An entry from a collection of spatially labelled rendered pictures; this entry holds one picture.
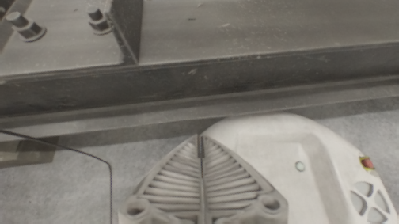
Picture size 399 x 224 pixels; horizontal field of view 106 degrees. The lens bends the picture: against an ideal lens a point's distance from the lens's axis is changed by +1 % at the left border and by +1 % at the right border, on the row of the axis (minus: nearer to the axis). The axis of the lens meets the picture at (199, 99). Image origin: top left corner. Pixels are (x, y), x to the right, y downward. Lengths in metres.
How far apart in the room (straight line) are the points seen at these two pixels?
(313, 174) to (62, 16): 0.70
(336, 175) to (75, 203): 1.01
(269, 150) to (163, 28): 0.47
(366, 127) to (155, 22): 1.19
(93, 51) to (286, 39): 0.26
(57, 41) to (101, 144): 0.74
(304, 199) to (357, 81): 0.39
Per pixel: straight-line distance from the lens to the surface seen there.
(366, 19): 0.38
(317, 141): 0.59
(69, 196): 1.02
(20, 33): 0.32
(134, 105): 0.47
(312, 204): 0.61
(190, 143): 0.16
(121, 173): 0.90
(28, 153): 1.02
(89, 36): 0.27
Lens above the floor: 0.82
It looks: 64 degrees down
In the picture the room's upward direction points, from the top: straight up
